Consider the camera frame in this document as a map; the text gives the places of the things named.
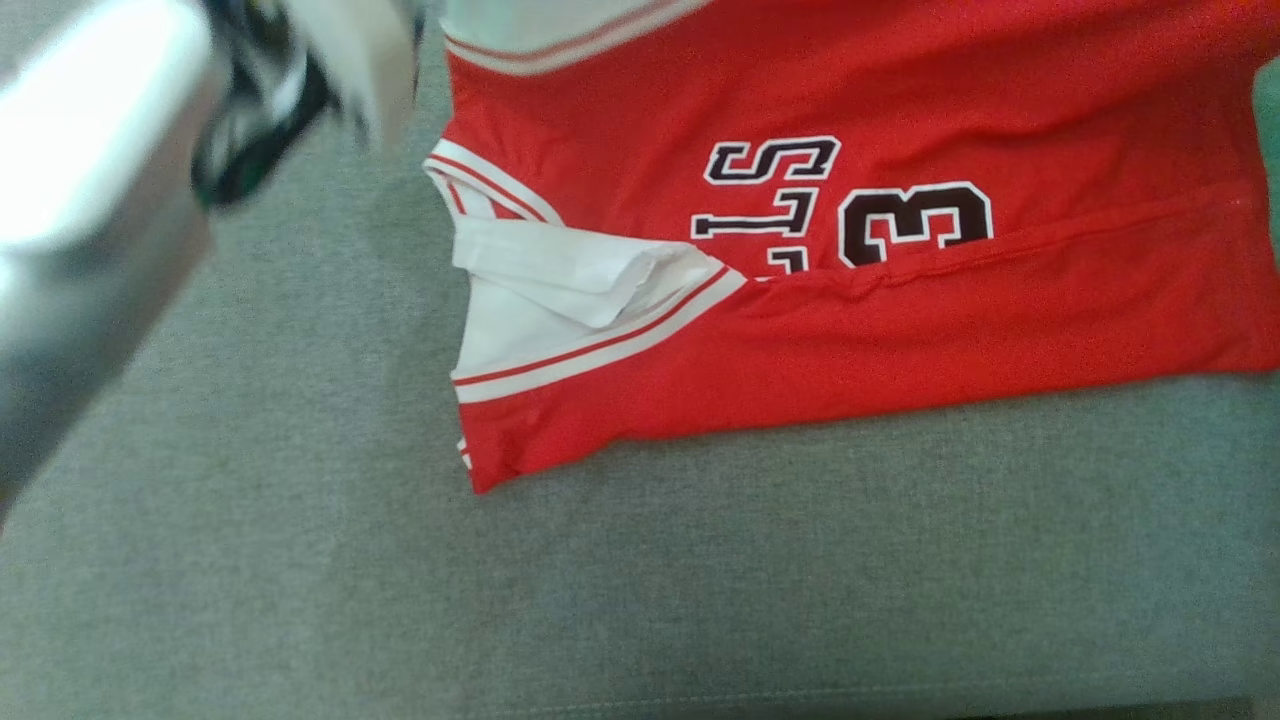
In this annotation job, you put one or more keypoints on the red and white basketball jersey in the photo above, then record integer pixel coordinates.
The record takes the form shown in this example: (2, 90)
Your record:
(900, 330)

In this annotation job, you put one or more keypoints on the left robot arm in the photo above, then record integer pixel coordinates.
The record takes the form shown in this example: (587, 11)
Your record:
(80, 200)

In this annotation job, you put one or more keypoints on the large grey sofa seat cushion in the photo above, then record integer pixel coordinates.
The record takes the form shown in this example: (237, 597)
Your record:
(600, 600)

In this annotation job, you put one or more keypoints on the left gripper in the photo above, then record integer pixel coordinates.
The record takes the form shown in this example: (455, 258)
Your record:
(250, 130)

